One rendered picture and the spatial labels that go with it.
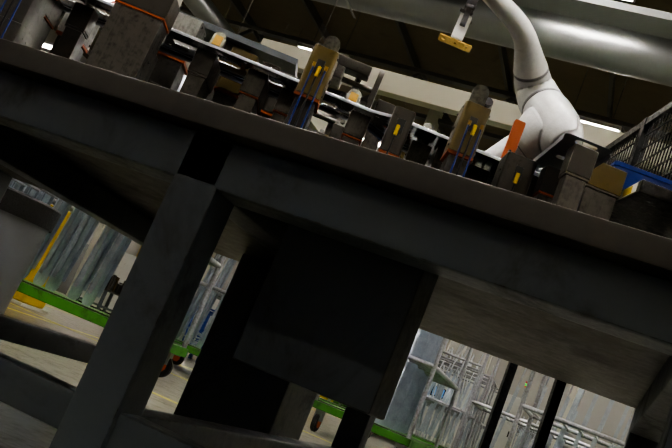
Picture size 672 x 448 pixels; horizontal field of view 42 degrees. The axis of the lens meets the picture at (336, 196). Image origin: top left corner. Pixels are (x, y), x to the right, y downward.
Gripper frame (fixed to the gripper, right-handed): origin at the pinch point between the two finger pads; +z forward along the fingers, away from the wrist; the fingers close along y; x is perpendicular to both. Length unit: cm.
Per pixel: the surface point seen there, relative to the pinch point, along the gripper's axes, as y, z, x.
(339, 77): -16.2, 17.8, -24.2
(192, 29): -10, 23, -63
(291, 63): -26.8, 15.5, -39.2
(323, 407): -628, 96, 15
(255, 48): -26, 16, -50
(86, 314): -395, 103, -159
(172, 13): 19, 32, -60
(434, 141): 1.5, 29.9, 4.8
